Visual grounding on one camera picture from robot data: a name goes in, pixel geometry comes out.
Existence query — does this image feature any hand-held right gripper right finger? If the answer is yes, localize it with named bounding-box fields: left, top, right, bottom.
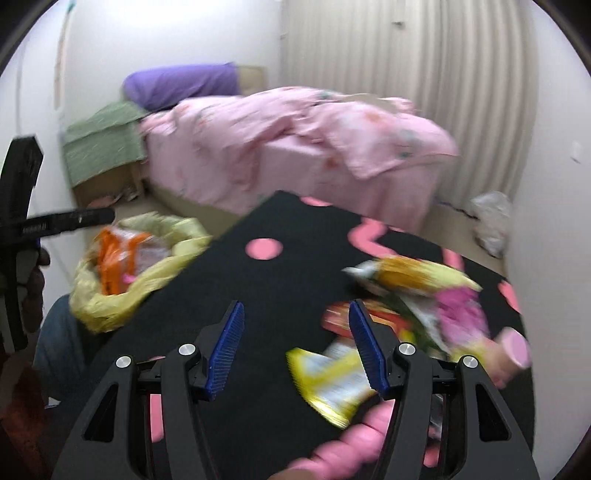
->
left=348, top=298, right=540, bottom=480

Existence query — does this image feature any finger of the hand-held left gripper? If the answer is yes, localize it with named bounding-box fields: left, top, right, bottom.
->
left=28, top=207, right=116, bottom=240

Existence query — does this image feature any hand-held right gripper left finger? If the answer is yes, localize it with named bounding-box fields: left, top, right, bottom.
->
left=53, top=300, right=246, bottom=480

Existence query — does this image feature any red snack packet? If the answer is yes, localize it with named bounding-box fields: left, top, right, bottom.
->
left=323, top=302, right=402, bottom=334

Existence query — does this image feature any yellow white snack packet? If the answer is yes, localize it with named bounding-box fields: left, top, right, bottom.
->
left=286, top=339, right=379, bottom=430

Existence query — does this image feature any orange snack packet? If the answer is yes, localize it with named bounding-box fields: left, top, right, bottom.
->
left=95, top=226, right=174, bottom=296

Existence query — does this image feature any yellow plastic bin bag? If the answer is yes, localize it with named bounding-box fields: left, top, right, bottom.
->
left=69, top=212, right=213, bottom=334

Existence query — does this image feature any pink snack packet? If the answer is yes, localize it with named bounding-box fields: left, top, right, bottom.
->
left=434, top=286, right=491, bottom=352

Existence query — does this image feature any pink cup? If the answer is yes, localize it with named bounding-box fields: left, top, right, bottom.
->
left=489, top=329, right=530, bottom=384

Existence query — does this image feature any person's left hand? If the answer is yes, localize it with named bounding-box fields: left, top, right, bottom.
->
left=21, top=248, right=51, bottom=334

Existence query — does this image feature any wooden nightstand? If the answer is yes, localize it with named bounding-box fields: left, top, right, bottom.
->
left=71, top=161, right=148, bottom=208

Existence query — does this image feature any green checked cloth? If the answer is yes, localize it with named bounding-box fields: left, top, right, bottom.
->
left=62, top=100, right=148, bottom=190

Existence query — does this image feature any black pink-patterned tablecloth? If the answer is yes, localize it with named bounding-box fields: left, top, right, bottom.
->
left=60, top=190, right=536, bottom=480

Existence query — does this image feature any pink caterpillar toy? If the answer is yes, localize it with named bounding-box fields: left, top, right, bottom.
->
left=295, top=401, right=398, bottom=480

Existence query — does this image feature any person's jeans leg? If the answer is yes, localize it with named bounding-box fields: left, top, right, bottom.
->
left=32, top=295, right=100, bottom=402

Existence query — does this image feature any purple pillow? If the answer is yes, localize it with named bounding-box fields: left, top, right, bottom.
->
left=122, top=62, right=241, bottom=112

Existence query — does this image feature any clear plastic bag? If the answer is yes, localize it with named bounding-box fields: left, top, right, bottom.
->
left=468, top=190, right=513, bottom=259

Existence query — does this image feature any bed with pink sheet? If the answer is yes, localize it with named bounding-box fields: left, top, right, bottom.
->
left=143, top=138, right=439, bottom=232

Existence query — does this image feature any brown fuzzy cloth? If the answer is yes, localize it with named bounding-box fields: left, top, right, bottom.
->
left=0, top=351, right=61, bottom=480

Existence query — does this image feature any pink floral duvet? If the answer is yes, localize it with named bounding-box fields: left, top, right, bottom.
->
left=141, top=85, right=460, bottom=217

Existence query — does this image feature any pink floral pillow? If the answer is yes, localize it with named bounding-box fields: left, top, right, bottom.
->
left=305, top=95, right=460, bottom=181

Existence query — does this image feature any beige headboard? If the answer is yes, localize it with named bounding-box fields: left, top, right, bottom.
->
left=235, top=65, right=269, bottom=93

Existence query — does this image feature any cream fluted wardrobe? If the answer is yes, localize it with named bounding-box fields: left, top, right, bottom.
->
left=277, top=0, right=541, bottom=208

